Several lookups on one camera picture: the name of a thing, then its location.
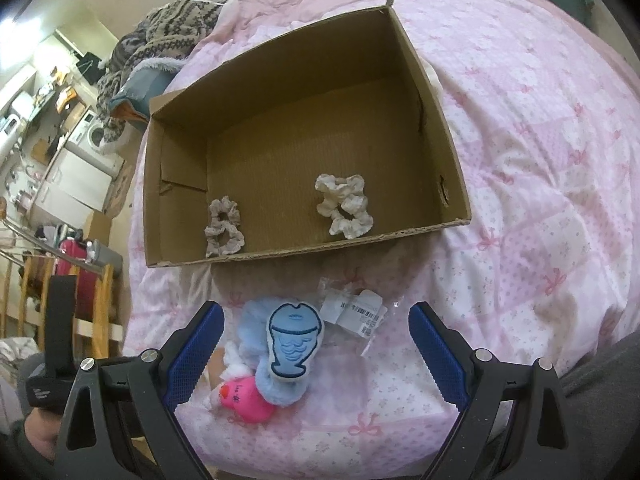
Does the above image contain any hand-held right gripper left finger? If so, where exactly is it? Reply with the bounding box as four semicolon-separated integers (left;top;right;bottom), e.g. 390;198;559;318
52;301;226;480

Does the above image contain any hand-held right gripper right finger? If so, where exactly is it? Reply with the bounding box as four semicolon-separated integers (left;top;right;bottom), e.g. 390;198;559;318
408;301;583;480

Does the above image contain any cardboard tube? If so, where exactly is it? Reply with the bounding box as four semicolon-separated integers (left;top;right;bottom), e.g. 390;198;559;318
202;347;228;386

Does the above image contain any pink plush toy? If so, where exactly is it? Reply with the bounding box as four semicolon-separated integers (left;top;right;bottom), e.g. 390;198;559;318
212;374;277;426

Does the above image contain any light blue fluffy scrunchie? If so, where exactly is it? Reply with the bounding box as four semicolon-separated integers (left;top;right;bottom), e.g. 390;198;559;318
235;297;311;406

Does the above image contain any clear plastic packet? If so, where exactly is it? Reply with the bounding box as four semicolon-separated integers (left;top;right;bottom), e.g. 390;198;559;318
320;277;401;356

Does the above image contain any blue fish plush toy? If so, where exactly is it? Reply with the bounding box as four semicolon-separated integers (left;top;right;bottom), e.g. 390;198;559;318
264;301;327;378

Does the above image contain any brown cardboard box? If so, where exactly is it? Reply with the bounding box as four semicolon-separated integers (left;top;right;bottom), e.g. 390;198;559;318
142;0;473;268

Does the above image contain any person's left forearm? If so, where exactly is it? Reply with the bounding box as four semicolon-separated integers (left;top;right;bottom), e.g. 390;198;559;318
0;417;56;480

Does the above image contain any person's left hand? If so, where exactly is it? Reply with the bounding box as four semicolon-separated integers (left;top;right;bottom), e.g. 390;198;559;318
22;404;62;461

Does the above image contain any red suitcase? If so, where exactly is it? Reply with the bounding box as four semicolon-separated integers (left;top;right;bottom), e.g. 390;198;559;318
52;239;101;321

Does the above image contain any wooden rack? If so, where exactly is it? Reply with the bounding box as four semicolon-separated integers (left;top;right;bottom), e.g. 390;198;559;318
0;220;123;358

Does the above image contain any grey ruffled scrunchie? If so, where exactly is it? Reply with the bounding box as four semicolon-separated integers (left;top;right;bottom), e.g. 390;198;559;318
204;197;246;258

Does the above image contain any white kitchen cabinet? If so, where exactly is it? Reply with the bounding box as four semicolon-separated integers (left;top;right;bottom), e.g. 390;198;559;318
30;145;126;221

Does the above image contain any person's grey clothing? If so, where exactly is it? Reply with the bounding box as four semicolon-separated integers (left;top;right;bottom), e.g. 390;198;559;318
557;332;640;480

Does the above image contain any white ruffled scrunchie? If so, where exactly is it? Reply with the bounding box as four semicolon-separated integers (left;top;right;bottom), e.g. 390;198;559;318
315;174;375;240

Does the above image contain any white washing machine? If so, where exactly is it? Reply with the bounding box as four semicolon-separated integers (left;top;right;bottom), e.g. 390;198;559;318
70;112;108;153

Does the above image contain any pink floral bedspread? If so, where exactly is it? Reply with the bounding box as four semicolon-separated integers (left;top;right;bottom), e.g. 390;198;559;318
122;0;640;480

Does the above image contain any teal cushion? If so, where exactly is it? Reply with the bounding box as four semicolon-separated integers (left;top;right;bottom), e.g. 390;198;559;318
107;67;173;123

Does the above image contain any black hanging bag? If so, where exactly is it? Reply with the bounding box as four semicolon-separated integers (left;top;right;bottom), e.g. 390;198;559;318
75;52;103;83

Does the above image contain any white plush item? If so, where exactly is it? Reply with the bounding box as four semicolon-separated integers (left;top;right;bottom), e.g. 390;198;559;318
420;57;443;106

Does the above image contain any patterned knit blanket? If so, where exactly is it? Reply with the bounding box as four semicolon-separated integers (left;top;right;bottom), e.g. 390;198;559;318
95;0;236;143

